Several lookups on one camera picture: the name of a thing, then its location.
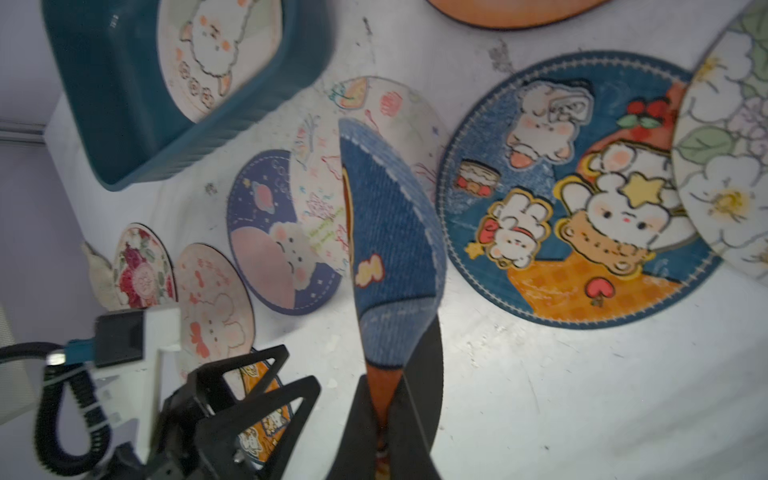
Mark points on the red rose round coaster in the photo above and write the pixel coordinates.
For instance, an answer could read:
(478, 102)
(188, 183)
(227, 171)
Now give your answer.
(142, 270)

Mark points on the green floral white coaster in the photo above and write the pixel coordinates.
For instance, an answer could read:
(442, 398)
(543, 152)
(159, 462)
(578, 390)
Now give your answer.
(719, 148)

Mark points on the blue bears small coaster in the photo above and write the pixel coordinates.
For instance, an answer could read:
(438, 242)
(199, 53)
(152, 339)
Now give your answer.
(397, 257)

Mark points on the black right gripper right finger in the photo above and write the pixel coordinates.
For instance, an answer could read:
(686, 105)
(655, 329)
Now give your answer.
(413, 423)

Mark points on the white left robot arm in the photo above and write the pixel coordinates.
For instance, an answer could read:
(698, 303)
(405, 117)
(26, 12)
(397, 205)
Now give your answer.
(102, 414)

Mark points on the white butterfly round coaster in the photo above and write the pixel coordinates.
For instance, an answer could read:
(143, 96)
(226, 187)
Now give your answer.
(401, 115)

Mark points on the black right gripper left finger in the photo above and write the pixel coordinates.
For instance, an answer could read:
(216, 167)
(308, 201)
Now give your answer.
(356, 458)

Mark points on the purple planet round coaster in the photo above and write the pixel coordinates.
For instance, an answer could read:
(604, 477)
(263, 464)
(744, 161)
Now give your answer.
(271, 252)

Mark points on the yellow cat round coaster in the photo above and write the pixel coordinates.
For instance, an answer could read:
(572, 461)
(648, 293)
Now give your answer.
(259, 440)

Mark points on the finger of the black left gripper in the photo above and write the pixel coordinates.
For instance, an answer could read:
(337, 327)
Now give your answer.
(216, 437)
(207, 392)

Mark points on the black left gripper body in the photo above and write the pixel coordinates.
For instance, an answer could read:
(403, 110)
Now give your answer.
(171, 460)

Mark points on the teal storage box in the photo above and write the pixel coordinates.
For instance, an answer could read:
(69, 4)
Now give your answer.
(130, 128)

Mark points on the orange round coaster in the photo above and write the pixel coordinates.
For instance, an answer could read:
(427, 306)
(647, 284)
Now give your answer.
(512, 14)

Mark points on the blue bears large coaster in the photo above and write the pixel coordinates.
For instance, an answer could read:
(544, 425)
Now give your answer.
(557, 197)

